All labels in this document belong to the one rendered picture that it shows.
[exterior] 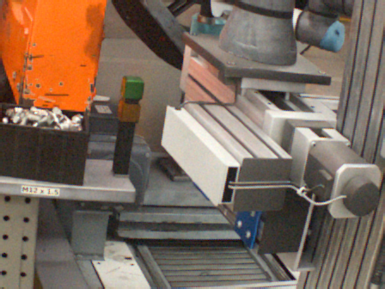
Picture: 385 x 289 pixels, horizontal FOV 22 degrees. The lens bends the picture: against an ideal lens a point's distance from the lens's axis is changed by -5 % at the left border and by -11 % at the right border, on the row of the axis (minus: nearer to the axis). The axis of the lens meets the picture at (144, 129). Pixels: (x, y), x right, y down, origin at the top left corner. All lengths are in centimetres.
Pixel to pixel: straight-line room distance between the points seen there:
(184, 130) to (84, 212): 95
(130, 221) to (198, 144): 117
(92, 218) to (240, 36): 96
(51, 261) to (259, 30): 96
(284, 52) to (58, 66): 63
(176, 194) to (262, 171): 127
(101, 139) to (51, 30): 42
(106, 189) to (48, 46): 34
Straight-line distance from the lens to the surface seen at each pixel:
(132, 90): 214
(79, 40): 225
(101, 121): 266
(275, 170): 157
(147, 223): 279
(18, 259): 221
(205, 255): 284
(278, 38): 181
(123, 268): 265
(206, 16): 239
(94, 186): 214
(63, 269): 247
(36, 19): 222
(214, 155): 157
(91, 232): 265
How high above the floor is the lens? 123
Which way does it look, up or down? 18 degrees down
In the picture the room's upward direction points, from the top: 9 degrees clockwise
